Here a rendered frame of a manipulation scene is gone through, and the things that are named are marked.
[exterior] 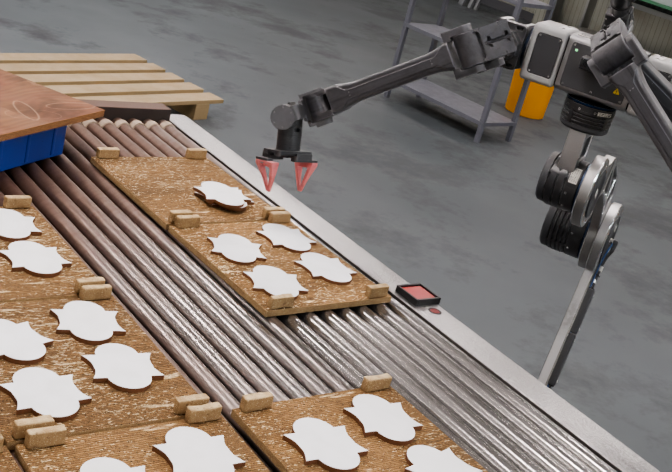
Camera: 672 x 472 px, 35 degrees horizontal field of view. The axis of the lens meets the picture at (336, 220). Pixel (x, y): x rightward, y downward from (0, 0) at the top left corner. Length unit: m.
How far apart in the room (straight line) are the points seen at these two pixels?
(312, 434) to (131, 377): 0.32
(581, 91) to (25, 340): 1.60
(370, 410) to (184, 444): 0.38
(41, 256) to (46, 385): 0.47
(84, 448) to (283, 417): 0.36
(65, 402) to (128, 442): 0.13
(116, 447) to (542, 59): 1.65
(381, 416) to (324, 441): 0.16
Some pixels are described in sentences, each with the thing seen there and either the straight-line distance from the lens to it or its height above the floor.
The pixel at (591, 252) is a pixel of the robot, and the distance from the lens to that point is 3.34.
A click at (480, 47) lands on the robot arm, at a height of 1.50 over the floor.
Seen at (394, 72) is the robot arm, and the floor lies 1.40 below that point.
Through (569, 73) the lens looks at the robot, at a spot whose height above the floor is 1.43.
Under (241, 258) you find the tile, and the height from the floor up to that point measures 0.94.
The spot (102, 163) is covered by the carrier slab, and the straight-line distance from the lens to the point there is 2.76.
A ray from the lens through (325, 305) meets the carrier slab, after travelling 2.26.
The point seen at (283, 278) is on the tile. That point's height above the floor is 0.94.
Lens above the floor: 1.88
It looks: 20 degrees down
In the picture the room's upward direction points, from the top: 15 degrees clockwise
